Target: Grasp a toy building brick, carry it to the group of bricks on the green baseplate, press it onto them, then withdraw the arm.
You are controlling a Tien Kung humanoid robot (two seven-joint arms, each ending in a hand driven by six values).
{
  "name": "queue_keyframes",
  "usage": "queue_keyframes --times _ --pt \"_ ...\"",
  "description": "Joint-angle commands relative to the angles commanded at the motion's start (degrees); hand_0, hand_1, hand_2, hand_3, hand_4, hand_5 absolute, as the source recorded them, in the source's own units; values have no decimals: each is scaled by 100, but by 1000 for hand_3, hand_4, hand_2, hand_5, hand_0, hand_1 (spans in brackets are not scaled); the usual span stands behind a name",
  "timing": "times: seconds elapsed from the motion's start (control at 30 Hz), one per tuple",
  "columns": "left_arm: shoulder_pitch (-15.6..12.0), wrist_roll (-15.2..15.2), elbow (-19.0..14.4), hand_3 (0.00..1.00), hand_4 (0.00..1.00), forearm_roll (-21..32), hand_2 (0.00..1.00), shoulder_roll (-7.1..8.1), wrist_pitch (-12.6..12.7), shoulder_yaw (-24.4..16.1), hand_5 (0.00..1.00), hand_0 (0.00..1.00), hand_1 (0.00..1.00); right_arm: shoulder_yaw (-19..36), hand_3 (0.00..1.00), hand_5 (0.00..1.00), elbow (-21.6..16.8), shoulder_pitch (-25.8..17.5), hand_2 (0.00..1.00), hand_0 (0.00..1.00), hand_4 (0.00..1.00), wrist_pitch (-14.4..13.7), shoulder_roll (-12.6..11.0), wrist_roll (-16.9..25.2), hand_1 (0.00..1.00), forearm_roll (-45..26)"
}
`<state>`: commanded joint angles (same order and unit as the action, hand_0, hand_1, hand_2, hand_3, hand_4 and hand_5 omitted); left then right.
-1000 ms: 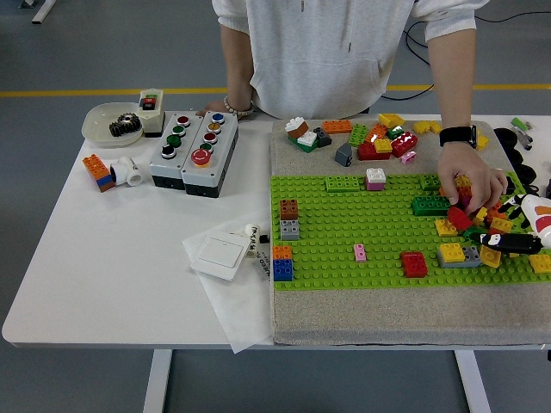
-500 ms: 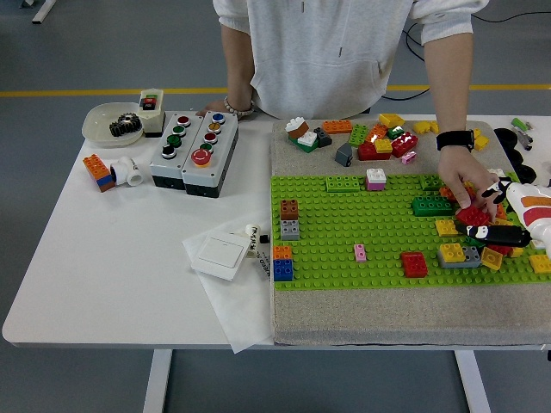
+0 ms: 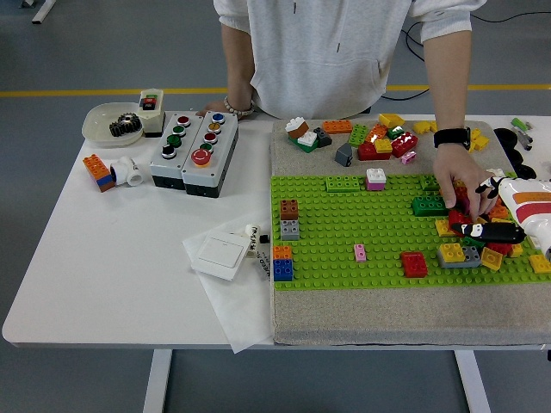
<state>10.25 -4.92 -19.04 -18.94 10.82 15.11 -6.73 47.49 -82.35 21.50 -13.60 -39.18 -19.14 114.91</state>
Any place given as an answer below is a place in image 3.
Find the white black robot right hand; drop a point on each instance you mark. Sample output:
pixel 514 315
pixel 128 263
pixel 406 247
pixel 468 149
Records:
pixel 529 189

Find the person's right hand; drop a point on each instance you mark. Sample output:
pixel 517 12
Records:
pixel 215 107

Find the person's left hand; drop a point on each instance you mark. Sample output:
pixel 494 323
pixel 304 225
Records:
pixel 456 168

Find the small pink toy brick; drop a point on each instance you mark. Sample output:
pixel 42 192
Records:
pixel 409 158
pixel 360 253

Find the green toy baseplate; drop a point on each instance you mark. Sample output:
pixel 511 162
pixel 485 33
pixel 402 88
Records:
pixel 344 223

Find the person's right forearm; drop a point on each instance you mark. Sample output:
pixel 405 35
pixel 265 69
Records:
pixel 237 64

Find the person's left forearm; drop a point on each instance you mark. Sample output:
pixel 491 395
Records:
pixel 447 86

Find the flat lime green brick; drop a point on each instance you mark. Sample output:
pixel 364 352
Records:
pixel 428 183
pixel 342 184

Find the yellow toy brick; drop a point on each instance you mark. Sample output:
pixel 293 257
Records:
pixel 541 263
pixel 481 144
pixel 515 250
pixel 451 252
pixel 391 119
pixel 475 134
pixel 491 258
pixel 424 127
pixel 382 146
pixel 442 228

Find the white toy brick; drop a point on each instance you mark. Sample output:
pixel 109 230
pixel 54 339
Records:
pixel 495 173

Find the long dark green brick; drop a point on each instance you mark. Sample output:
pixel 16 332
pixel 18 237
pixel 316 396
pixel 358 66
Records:
pixel 428 206

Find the long red toy brick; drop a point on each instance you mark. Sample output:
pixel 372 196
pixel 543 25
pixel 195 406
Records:
pixel 402 146

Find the small dark green brick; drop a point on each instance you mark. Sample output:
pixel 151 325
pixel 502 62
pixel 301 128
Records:
pixel 394 132
pixel 469 242

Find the white and pink brick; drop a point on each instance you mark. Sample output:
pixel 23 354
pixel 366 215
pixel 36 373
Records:
pixel 375 180

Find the brown brick white top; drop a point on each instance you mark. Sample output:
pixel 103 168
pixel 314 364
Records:
pixel 299 129

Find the long grey toy brick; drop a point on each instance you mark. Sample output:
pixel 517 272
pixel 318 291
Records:
pixel 471 258

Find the white and green brick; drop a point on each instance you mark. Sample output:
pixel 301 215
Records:
pixel 306 139

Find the lime green toy brick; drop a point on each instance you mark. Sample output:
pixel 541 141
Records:
pixel 357 134

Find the dark grey slope brick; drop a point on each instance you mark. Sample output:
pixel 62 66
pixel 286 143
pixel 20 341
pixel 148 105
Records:
pixel 323 138

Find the long orange toy brick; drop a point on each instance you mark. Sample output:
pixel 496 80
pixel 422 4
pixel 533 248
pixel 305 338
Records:
pixel 336 126

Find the brown toy brick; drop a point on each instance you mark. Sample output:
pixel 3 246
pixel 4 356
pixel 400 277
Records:
pixel 288 210

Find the orange blue brown brick stack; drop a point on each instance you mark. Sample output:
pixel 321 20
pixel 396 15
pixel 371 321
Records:
pixel 97 170

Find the blue toy brick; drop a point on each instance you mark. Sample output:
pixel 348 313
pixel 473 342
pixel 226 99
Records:
pixel 282 270

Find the black wrist watch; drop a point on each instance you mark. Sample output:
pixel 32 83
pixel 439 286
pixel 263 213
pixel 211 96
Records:
pixel 450 137

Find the grey emergency-stop control box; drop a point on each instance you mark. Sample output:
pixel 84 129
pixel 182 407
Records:
pixel 215 170

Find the grey four-button control box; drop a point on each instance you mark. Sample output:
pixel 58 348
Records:
pixel 161 168

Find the black metal gear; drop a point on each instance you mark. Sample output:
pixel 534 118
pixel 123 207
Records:
pixel 125 125

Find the white pipe tee fitting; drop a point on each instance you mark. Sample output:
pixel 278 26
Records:
pixel 127 170

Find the person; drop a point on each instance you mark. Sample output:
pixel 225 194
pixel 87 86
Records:
pixel 318 64

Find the white shallow bowl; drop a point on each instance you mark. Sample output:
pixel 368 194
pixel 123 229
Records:
pixel 97 125

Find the white labelled tube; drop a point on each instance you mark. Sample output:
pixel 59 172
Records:
pixel 251 234

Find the grey-brown mat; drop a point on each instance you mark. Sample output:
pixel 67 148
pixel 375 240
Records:
pixel 387 314

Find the white table foot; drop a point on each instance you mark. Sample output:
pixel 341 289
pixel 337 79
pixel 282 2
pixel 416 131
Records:
pixel 41 10

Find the white table leg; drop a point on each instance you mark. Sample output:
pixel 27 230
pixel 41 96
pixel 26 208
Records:
pixel 473 383
pixel 157 378

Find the translucent paper sheet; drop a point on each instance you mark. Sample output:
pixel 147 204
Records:
pixel 241 310

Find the cream two-button switch box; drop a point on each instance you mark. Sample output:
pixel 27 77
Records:
pixel 150 120

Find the white wall switch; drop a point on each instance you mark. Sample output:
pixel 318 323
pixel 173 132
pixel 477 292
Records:
pixel 219 256

